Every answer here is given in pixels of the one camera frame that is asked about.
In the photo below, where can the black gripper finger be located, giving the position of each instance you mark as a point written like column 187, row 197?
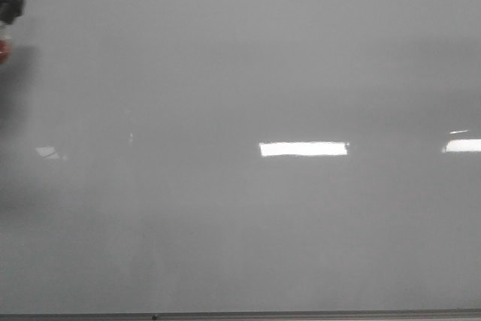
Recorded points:
column 11, row 10

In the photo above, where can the white glossy whiteboard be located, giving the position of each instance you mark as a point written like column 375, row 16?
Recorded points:
column 240, row 155

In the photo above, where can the black whiteboard marker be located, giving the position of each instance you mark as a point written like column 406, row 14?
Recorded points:
column 5, row 44

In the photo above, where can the grey aluminium whiteboard frame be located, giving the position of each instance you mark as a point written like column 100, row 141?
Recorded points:
column 425, row 314

